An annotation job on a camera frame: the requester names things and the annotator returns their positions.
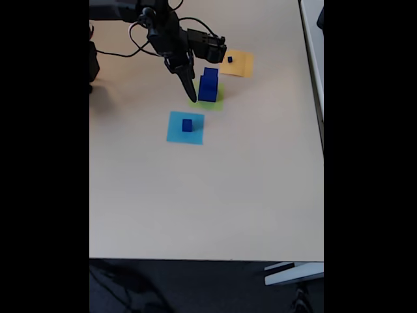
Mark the green paper square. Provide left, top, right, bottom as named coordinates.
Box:
left=187, top=80, right=226, bottom=112

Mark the light blue paper square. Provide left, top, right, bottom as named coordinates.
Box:
left=165, top=110, right=206, bottom=145

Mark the yellow paper square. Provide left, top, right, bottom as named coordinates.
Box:
left=220, top=48, right=255, bottom=78

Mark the large blue cube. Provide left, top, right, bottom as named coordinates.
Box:
left=197, top=75, right=218, bottom=103

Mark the white neighbouring table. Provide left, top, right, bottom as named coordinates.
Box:
left=298, top=0, right=324, bottom=154

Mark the white table foot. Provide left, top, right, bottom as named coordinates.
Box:
left=263, top=261, right=324, bottom=286

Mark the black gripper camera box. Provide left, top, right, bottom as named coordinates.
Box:
left=186, top=28, right=227, bottom=65

